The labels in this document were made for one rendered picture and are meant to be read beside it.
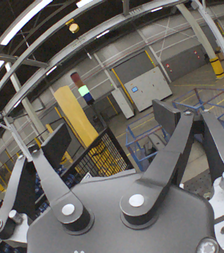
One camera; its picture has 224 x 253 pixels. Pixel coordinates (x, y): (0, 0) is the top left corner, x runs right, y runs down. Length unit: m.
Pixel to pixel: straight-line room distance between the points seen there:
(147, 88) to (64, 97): 7.39
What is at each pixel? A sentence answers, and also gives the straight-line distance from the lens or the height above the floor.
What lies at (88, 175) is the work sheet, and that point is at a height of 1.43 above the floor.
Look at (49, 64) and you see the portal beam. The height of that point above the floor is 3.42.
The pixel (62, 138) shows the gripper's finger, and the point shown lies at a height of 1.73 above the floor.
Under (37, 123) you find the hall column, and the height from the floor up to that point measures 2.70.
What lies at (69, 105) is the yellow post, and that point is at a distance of 0.95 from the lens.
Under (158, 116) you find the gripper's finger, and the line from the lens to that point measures 0.17.
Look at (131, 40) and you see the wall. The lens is 15.24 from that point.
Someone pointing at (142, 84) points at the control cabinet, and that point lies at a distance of 8.10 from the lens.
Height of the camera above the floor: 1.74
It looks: 11 degrees down
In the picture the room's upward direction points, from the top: 32 degrees counter-clockwise
